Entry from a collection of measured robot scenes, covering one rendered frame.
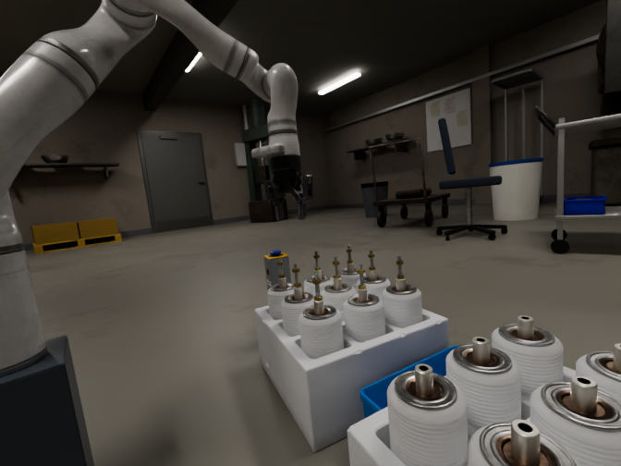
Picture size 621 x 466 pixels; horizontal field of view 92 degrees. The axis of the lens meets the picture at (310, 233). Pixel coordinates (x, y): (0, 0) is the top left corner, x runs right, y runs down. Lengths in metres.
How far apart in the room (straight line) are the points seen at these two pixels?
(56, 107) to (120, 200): 6.64
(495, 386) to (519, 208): 3.67
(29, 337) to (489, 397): 0.66
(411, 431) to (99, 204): 7.03
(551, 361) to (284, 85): 0.71
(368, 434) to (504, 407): 0.18
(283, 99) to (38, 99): 0.43
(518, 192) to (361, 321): 3.51
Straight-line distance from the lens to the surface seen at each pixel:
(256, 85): 0.80
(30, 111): 0.62
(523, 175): 4.08
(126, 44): 0.77
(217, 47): 0.75
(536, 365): 0.60
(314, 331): 0.66
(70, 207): 7.21
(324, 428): 0.72
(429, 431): 0.43
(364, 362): 0.70
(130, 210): 7.26
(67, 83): 0.65
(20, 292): 0.62
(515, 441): 0.39
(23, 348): 0.63
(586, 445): 0.46
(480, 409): 0.53
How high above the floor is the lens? 0.51
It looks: 7 degrees down
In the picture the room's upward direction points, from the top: 5 degrees counter-clockwise
